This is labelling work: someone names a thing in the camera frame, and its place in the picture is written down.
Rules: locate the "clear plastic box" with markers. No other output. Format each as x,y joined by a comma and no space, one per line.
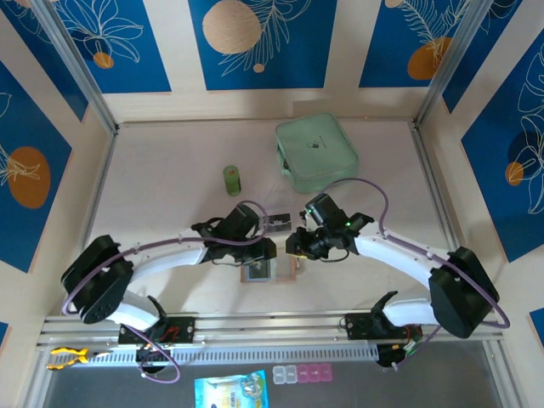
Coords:
276,204

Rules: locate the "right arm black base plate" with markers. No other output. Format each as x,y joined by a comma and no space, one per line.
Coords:
357,327

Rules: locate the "aluminium frame post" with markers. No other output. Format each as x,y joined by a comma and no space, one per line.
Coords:
79,68
450,64

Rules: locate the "yellow black pliers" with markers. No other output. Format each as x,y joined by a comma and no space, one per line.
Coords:
68,356

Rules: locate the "black VIP card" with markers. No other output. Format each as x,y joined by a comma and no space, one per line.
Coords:
279,222

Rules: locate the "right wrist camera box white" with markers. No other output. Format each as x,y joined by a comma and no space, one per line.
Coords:
302,219

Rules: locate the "mint green zip pouch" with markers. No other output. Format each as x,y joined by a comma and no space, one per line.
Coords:
316,151

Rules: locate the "aluminium table side rail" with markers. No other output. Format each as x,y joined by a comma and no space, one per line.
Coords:
101,183
421,144

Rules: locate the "small green cylinder bottle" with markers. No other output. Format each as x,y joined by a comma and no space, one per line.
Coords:
232,180

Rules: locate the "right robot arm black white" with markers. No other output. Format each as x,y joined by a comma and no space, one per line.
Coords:
463,293

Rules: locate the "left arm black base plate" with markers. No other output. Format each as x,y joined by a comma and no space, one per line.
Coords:
187,329

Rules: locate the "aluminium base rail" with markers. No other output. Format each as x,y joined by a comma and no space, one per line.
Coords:
276,325

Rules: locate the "pink leather card holder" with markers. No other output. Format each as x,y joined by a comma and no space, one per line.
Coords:
280,274

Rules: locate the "blue printed plastic packet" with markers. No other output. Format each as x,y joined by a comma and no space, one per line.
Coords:
231,391

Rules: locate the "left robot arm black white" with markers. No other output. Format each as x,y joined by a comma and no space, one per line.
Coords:
98,280

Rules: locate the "clear and pink pill organizer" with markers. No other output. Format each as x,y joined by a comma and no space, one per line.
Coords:
302,374

